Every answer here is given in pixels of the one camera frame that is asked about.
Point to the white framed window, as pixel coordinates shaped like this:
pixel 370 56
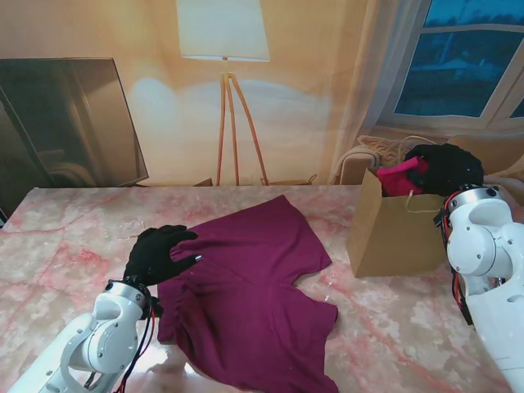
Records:
pixel 450 73

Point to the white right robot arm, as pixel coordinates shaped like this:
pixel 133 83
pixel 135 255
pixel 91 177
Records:
pixel 483 266

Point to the white shade tripod floor lamp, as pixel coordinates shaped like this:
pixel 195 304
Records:
pixel 223 28

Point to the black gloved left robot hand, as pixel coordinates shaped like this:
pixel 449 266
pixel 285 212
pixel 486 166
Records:
pixel 159 256

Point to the red pink sock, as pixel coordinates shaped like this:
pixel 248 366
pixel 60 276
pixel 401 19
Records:
pixel 399 178

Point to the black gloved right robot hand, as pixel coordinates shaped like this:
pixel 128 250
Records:
pixel 448 168

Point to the beige armchair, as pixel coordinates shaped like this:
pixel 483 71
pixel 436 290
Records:
pixel 503 155

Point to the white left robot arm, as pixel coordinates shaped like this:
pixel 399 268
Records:
pixel 94 340

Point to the dark flat screen television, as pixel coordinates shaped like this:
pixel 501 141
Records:
pixel 61 123

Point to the kraft paper bag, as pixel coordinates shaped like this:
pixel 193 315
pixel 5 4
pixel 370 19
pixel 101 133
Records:
pixel 389 241

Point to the beige knitted cushion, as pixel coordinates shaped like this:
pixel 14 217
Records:
pixel 376 149

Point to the sheer cream curtain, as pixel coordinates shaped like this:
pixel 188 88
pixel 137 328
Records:
pixel 368 82

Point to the magenta purple shorts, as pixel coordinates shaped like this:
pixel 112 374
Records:
pixel 254 286

